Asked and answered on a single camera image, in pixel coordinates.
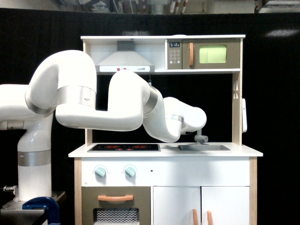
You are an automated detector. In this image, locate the grey toy faucet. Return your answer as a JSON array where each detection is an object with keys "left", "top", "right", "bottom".
[{"left": 194, "top": 129, "right": 208, "bottom": 144}]

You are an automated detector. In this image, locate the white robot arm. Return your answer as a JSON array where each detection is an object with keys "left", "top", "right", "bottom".
[{"left": 0, "top": 50, "right": 207, "bottom": 201}]

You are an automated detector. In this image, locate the grey toy range hood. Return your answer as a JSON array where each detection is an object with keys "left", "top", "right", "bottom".
[{"left": 96, "top": 40, "right": 155, "bottom": 73}]

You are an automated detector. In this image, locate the right mint stove knob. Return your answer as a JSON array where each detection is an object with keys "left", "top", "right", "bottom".
[{"left": 123, "top": 165, "right": 136, "bottom": 178}]

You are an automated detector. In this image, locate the mint stove knob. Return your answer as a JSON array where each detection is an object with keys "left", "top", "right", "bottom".
[
  {"left": 94, "top": 165, "right": 107, "bottom": 178},
  {"left": 123, "top": 165, "right": 136, "bottom": 178}
]

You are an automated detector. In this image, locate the grey toy sink basin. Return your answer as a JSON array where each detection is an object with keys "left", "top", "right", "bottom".
[{"left": 179, "top": 144, "right": 230, "bottom": 151}]

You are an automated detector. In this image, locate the black toy stovetop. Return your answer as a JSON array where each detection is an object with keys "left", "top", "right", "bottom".
[{"left": 87, "top": 143, "right": 160, "bottom": 152}]

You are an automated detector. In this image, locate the toy microwave with green window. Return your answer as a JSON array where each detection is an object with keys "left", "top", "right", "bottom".
[{"left": 166, "top": 38, "right": 240, "bottom": 69}]

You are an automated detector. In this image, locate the left mint stove knob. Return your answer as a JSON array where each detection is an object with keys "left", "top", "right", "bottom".
[{"left": 94, "top": 165, "right": 107, "bottom": 178}]

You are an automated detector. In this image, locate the white wooden toy kitchen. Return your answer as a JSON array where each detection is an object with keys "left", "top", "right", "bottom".
[{"left": 69, "top": 35, "right": 262, "bottom": 225}]

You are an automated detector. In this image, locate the toy oven door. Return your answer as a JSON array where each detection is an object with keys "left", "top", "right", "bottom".
[{"left": 82, "top": 187, "right": 151, "bottom": 225}]

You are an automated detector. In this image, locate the white side-mounted toy phone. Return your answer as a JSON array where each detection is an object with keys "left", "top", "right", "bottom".
[{"left": 242, "top": 98, "right": 248, "bottom": 133}]

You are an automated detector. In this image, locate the left white cabinet door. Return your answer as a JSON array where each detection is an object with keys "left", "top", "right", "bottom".
[{"left": 152, "top": 186, "right": 201, "bottom": 225}]

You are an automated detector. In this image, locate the white cabinet door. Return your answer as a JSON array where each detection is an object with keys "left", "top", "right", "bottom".
[
  {"left": 201, "top": 187, "right": 250, "bottom": 225},
  {"left": 152, "top": 186, "right": 201, "bottom": 225}
]

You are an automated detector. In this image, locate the right white cabinet door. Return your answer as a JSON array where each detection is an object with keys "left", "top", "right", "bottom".
[{"left": 201, "top": 187, "right": 250, "bottom": 225}]

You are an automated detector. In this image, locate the blue clamp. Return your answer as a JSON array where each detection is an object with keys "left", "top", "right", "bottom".
[{"left": 22, "top": 197, "right": 61, "bottom": 225}]

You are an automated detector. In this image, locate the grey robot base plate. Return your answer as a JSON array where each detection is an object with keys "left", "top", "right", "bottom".
[{"left": 0, "top": 191, "right": 67, "bottom": 215}]

